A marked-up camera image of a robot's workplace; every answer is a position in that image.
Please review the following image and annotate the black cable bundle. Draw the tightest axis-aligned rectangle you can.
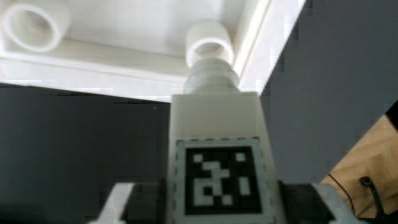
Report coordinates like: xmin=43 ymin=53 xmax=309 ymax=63
xmin=325 ymin=173 xmax=398 ymax=224

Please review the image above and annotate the white table leg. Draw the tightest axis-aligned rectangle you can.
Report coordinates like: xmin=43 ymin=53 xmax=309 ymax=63
xmin=166 ymin=59 xmax=288 ymax=224

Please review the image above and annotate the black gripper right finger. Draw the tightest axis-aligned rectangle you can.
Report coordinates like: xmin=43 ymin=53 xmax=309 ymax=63
xmin=279 ymin=183 xmax=368 ymax=224

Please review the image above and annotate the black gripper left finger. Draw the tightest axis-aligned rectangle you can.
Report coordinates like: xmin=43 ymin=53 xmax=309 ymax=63
xmin=87 ymin=182 xmax=164 ymax=224

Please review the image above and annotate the white square table top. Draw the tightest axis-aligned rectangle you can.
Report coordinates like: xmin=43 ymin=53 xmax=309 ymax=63
xmin=0 ymin=0 xmax=306 ymax=102

